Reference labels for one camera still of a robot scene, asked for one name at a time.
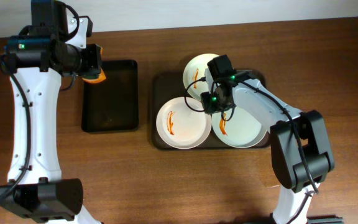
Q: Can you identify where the orange green scrub sponge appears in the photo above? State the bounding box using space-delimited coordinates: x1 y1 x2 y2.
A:
81 44 106 84

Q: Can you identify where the white plate top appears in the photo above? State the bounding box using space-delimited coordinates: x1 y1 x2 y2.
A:
183 54 219 101

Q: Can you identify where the white plate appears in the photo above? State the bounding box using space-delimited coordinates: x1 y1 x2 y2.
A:
211 107 267 148
155 97 212 149
183 54 219 101

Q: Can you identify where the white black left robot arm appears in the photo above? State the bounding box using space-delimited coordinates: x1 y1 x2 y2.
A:
0 24 104 223

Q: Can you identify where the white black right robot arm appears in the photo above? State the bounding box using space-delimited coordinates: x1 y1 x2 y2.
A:
201 70 342 223

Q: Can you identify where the brown serving tray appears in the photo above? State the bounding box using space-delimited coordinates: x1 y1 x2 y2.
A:
149 72 270 151

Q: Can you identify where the black water tray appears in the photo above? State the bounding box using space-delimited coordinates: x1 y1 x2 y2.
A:
81 60 139 133

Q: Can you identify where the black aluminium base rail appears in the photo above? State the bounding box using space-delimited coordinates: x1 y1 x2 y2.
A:
306 215 344 224

